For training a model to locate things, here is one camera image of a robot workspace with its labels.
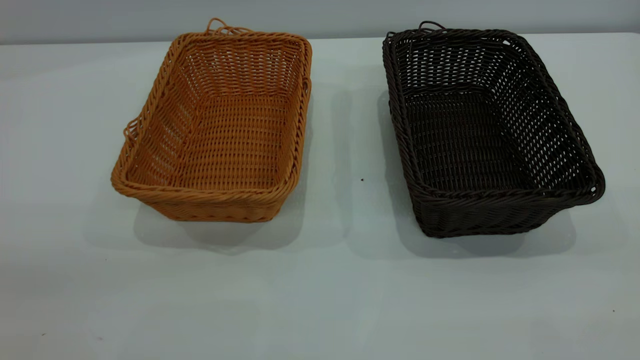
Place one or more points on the orange-brown wicker basket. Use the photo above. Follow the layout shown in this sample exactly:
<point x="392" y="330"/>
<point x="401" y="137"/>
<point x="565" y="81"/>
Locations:
<point x="225" y="145"/>

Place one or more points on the dark brown wicker basket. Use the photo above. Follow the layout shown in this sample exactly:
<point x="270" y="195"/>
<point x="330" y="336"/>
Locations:
<point x="460" y="145"/>

